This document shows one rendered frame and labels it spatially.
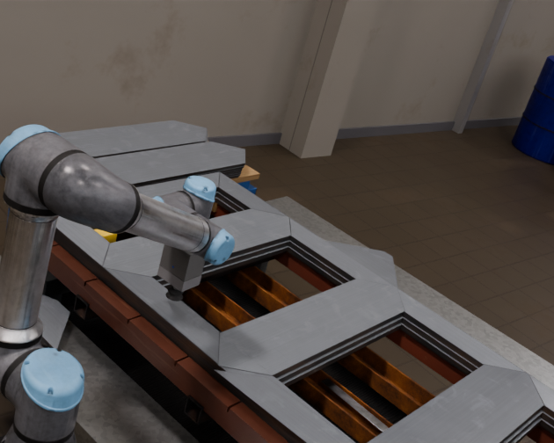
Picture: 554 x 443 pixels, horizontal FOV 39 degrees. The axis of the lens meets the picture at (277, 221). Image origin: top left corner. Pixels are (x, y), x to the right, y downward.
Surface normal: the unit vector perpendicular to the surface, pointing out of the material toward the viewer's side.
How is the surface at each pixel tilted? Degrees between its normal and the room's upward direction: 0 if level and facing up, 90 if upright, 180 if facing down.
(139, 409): 0
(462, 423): 0
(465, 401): 0
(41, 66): 90
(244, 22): 90
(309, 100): 90
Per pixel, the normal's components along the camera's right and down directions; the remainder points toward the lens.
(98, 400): 0.26, -0.86
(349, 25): 0.63, 0.49
